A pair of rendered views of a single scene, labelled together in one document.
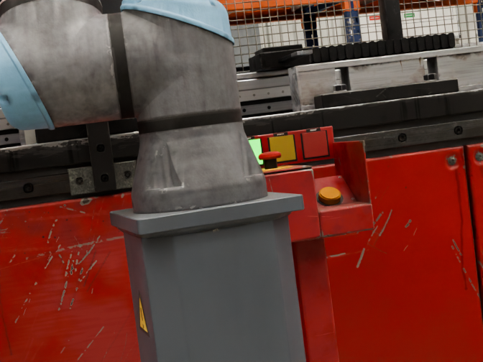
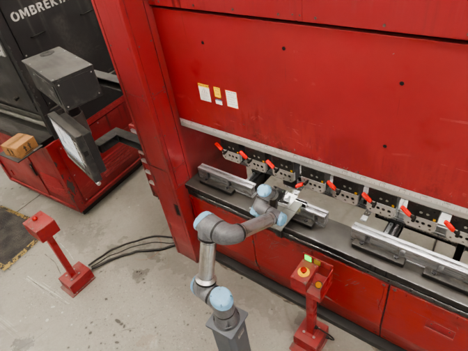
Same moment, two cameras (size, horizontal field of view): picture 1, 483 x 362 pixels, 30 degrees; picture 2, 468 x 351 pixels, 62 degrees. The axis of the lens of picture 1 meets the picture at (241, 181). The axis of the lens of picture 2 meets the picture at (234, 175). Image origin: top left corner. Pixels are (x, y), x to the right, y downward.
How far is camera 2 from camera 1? 2.23 m
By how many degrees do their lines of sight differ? 62
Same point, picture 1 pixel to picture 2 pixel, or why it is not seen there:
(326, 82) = (361, 236)
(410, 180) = (367, 281)
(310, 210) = (303, 290)
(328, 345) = (310, 306)
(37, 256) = (264, 237)
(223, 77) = (223, 315)
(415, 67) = (395, 248)
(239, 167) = (224, 326)
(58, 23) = (199, 290)
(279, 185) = (297, 282)
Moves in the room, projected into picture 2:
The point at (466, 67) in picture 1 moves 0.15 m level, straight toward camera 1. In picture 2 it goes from (417, 259) to (395, 271)
